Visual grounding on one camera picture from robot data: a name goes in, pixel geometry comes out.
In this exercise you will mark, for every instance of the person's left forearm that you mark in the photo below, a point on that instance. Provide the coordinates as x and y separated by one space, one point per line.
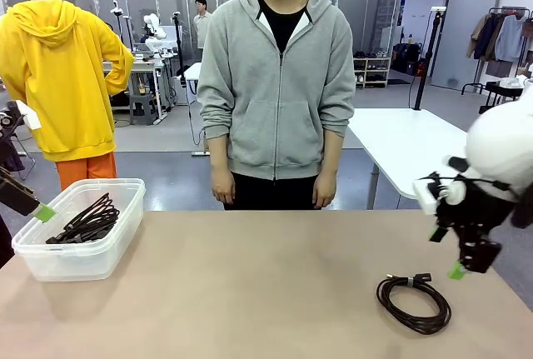
333 151

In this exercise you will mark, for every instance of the beige coat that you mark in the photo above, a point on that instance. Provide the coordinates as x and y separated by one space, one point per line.
474 38

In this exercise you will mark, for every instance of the stand with white camera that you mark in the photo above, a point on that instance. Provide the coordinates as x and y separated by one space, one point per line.
116 11

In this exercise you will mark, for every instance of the black t-shirt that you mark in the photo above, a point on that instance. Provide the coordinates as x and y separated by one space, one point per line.
283 21

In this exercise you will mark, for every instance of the black pole stand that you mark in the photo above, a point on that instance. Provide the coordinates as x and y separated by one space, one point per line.
426 63

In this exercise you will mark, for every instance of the white table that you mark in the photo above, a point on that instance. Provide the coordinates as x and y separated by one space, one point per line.
395 142

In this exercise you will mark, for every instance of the grey zip hoodie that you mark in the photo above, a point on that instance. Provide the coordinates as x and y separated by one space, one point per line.
250 84

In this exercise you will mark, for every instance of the black utility cart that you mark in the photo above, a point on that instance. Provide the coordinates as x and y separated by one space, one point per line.
499 92

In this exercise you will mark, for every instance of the black clothes rack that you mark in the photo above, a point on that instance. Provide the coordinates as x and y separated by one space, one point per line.
495 10

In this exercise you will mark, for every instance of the white shoe shelf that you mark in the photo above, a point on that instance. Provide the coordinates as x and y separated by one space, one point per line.
375 71

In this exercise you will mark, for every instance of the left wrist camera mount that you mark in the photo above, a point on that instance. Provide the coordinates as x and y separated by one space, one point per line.
29 115

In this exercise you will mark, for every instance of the black trousers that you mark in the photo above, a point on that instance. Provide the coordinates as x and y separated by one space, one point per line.
270 194

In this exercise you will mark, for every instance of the clear plastic storage container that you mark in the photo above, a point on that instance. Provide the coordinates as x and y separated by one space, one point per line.
62 263

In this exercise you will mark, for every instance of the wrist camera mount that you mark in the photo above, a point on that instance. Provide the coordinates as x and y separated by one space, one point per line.
29 115
429 200

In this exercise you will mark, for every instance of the black camera tripod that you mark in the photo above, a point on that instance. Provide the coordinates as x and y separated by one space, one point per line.
180 42

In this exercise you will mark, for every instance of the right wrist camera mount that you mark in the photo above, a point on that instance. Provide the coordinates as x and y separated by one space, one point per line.
429 200

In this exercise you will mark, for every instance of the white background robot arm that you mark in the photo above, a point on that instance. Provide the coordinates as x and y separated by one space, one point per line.
154 34

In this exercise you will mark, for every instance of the light blue shirt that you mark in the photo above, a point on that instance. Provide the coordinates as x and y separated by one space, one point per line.
510 38

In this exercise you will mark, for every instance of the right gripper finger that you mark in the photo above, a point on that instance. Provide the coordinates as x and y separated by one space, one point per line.
479 252
438 233

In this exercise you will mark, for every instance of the grey step stool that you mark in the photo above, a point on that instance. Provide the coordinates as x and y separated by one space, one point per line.
143 105

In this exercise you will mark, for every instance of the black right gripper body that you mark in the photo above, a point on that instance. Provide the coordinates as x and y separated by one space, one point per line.
474 215

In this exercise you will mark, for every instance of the person's right hand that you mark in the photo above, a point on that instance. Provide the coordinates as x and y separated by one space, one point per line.
224 186

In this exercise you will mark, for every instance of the yellow hoodie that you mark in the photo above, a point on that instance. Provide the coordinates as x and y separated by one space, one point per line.
62 63

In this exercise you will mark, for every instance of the person's left hand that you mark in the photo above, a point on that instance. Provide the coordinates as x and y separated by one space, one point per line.
325 186

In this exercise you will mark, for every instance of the dark navy jacket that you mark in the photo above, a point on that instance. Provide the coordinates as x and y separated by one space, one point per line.
488 38

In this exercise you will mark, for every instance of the person's right forearm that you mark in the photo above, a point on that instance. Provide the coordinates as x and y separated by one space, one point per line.
220 153

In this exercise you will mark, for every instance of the orange trousers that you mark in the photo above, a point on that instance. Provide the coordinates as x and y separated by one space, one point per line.
83 171

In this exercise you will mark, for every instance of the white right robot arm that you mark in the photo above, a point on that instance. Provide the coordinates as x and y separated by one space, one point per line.
499 146

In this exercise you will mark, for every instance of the black bags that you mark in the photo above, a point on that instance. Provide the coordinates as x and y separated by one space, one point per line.
408 59

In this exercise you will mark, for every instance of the black chair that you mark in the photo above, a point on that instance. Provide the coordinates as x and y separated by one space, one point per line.
12 161

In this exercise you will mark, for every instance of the person in beige shirt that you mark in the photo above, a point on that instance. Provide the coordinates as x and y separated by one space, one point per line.
202 26

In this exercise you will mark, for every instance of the white workbench desk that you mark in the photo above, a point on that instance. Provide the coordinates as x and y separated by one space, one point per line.
143 63

